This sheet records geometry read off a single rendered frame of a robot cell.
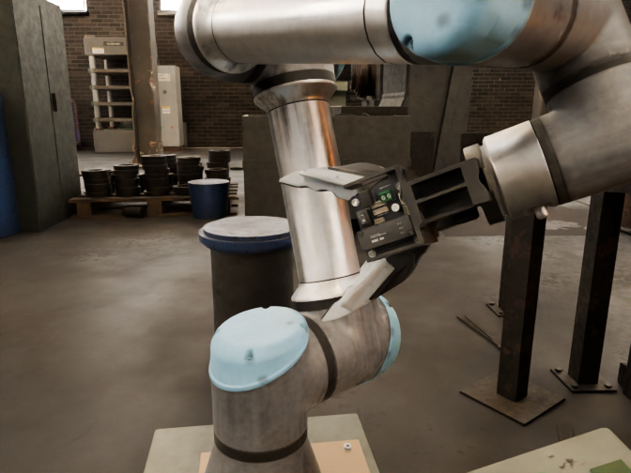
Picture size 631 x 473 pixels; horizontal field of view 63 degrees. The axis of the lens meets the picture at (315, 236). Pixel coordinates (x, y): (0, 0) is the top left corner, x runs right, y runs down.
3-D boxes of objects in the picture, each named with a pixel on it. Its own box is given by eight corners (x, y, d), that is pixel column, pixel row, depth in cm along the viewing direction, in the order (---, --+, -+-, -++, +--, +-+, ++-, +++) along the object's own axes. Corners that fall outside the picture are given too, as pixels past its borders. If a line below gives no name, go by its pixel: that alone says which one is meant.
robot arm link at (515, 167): (528, 129, 47) (559, 213, 46) (478, 147, 49) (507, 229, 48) (528, 112, 40) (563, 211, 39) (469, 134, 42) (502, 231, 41)
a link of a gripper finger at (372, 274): (302, 327, 48) (357, 248, 46) (326, 316, 54) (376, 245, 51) (328, 348, 47) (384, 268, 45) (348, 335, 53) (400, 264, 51)
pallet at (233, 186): (238, 197, 468) (237, 148, 458) (237, 215, 390) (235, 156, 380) (100, 200, 454) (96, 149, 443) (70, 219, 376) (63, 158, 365)
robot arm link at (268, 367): (193, 419, 65) (188, 318, 62) (280, 383, 73) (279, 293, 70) (246, 468, 56) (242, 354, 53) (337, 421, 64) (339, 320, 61)
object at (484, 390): (486, 364, 162) (506, 130, 145) (568, 402, 142) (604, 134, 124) (443, 385, 150) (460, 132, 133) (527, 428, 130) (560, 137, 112)
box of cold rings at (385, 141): (378, 210, 409) (381, 107, 390) (407, 235, 329) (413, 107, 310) (247, 213, 398) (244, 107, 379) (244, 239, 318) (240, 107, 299)
